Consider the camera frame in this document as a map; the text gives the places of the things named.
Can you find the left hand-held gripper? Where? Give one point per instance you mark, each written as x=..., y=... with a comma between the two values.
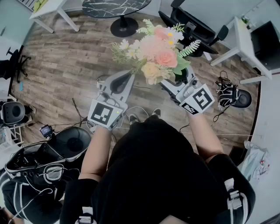
x=101, y=113

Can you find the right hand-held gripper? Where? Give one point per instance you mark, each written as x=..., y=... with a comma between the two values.
x=202, y=98

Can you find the pink flowers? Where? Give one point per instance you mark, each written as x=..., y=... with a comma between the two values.
x=157, y=52

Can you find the person's left forearm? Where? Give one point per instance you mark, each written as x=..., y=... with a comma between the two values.
x=96, y=153

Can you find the person's right forearm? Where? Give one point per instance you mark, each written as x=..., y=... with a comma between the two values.
x=204, y=135

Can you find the white desk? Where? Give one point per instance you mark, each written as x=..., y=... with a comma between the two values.
x=243, y=43
x=51, y=7

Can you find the round black marble table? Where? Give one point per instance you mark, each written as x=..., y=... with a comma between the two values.
x=113, y=7

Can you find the person's left shoe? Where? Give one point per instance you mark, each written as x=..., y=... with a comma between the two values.
x=133, y=119

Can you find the person's shoe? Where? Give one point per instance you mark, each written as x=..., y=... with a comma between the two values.
x=133, y=119
x=156, y=112

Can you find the person's right shoe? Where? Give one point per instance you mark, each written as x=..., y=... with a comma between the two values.
x=156, y=112

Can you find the black and white bag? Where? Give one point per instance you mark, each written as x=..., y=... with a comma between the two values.
x=226, y=94

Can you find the black office chair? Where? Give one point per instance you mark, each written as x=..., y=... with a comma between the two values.
x=192, y=26

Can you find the grey round stool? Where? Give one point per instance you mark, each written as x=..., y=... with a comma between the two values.
x=244, y=98

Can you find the black round stool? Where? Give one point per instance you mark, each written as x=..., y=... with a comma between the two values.
x=72, y=142

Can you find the small black screen device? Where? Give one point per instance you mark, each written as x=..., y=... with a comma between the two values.
x=46, y=131

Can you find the small green plant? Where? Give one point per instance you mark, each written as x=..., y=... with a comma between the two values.
x=245, y=20

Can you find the black monitor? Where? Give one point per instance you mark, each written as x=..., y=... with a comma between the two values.
x=265, y=43

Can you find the person's black shirt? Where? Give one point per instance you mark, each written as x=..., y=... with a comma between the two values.
x=157, y=175

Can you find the small teal item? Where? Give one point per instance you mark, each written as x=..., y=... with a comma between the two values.
x=21, y=87

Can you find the black swivel chair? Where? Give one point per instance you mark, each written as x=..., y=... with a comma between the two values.
x=13, y=63

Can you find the grey padded seat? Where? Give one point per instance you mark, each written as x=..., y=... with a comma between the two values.
x=12, y=111

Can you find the white plastic bag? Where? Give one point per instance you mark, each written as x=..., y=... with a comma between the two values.
x=256, y=162

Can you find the yellow-green cloth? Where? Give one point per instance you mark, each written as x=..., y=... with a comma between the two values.
x=39, y=4

